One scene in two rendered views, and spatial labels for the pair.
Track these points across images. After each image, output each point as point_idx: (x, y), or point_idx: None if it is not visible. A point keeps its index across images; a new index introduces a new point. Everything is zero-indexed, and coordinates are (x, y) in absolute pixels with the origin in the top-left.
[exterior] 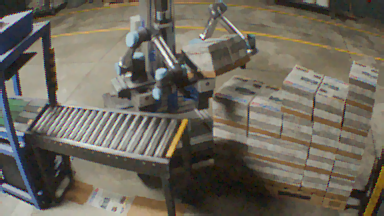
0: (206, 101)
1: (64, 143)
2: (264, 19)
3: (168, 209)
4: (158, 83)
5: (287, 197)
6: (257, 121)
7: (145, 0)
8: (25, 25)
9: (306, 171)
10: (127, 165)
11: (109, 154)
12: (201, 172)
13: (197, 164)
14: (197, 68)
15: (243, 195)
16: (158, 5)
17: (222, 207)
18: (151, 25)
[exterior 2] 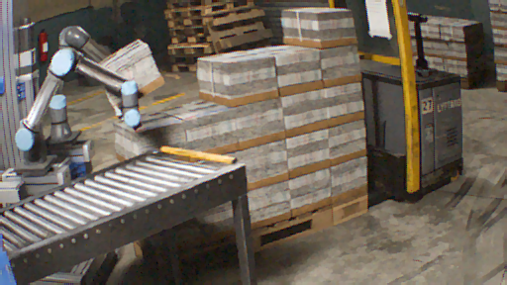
0: None
1: (93, 228)
2: None
3: (250, 265)
4: (133, 100)
5: (276, 241)
6: (200, 141)
7: (7, 37)
8: None
9: (292, 180)
10: (198, 203)
11: (172, 197)
12: (131, 278)
13: (112, 276)
14: None
15: (220, 268)
16: (27, 40)
17: (227, 284)
18: (17, 80)
